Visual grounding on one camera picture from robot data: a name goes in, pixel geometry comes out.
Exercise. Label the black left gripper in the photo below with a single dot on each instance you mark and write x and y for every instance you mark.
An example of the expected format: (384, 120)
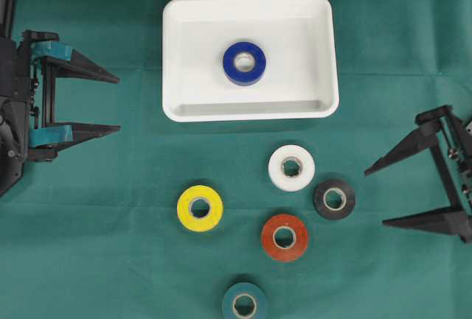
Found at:
(66, 62)

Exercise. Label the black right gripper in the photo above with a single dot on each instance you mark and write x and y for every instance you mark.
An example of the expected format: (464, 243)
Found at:
(449, 141)

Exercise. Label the blue tape roll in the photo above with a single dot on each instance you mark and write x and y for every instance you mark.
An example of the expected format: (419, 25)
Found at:
(244, 63)

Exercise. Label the green tape roll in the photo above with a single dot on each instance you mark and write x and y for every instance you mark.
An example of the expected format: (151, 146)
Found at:
(244, 300)

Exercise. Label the black tape roll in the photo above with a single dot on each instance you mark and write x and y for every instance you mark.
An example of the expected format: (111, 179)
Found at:
(334, 199)

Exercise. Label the white tape roll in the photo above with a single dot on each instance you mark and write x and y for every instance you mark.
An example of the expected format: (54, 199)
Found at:
(291, 168)

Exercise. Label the red tape roll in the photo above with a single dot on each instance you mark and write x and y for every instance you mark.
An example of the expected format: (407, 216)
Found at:
(284, 238)

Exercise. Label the yellow tape roll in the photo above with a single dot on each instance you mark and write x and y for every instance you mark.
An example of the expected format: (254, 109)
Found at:
(200, 208)

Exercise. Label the white plastic case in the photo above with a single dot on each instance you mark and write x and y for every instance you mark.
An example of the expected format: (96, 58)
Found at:
(296, 36)

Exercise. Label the green table cloth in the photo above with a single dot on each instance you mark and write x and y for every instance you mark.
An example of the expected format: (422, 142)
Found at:
(95, 233)

